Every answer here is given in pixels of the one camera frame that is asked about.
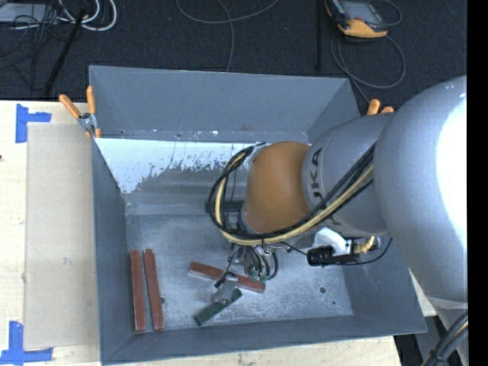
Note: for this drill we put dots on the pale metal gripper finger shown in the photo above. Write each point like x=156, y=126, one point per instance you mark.
x=220, y=290
x=231, y=290

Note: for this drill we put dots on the grey metal bin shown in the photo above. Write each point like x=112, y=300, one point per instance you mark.
x=190, y=105

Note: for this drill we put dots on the dark green flat block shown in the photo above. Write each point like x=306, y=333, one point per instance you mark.
x=211, y=311

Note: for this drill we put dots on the pale wood flat board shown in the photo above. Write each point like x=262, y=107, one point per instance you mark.
x=57, y=223

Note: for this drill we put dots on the red-brown flat block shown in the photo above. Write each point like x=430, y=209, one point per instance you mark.
x=204, y=271
x=137, y=292
x=154, y=292

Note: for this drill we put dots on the black cylinder on white bracket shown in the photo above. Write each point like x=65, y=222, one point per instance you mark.
x=324, y=255

